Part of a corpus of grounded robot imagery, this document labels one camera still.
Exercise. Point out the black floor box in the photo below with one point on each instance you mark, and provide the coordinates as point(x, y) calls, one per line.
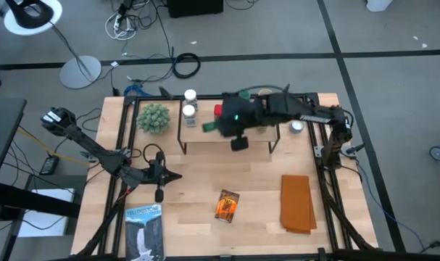
point(194, 7)

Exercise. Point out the succulent plant patterned pot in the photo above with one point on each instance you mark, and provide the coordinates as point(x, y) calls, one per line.
point(152, 117)

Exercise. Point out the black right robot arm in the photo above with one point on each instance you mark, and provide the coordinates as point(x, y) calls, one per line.
point(314, 116)

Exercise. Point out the black power adapter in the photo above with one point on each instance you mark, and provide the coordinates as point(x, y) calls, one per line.
point(49, 165)

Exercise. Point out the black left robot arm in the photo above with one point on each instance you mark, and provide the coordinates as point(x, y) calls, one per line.
point(82, 139)

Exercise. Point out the black metal rig frame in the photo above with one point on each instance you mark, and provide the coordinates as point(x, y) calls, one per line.
point(147, 97)

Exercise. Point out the black floor plug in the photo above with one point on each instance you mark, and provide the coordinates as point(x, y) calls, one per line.
point(435, 244)

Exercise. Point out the white floor box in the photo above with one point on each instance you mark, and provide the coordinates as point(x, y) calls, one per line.
point(42, 224)

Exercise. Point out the bagel seasoning jar white lid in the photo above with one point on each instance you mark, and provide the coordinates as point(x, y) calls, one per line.
point(188, 111)
point(190, 95)

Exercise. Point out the silver mounting bracket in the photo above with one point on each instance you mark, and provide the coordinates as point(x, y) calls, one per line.
point(91, 155)

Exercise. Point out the black pointed bracket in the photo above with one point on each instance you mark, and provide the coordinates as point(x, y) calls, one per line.
point(284, 90)
point(166, 92)

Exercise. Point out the white floor object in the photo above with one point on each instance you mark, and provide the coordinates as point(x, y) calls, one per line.
point(379, 4)

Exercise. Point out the black desk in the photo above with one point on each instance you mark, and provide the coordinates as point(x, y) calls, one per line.
point(4, 127)

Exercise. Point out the white floor lamp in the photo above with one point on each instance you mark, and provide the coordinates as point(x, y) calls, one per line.
point(80, 72)

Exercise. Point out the wooden shelf black metal frame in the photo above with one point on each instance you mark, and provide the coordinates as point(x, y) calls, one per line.
point(198, 136)

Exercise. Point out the small round silver container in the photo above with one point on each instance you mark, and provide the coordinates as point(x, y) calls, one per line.
point(296, 126)

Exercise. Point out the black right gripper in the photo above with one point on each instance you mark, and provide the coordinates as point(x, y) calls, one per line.
point(241, 116)

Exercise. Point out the smoked paprika tin red lid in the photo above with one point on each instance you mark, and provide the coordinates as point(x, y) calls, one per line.
point(218, 109)

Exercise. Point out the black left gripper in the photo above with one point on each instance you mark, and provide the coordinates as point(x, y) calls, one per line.
point(156, 175)

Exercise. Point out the orange folded cloth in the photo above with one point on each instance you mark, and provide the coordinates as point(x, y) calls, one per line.
point(297, 203)

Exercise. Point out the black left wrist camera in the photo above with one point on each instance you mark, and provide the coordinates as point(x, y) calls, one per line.
point(159, 195)

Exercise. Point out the orange seasoning packet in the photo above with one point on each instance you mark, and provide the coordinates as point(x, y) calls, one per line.
point(227, 206)

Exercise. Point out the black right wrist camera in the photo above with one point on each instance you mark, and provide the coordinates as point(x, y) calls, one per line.
point(239, 144)

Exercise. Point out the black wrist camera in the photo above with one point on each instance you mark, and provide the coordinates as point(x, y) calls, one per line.
point(159, 195)
point(239, 144)

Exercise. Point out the grey caster wheel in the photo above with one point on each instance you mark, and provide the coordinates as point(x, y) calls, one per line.
point(439, 152)

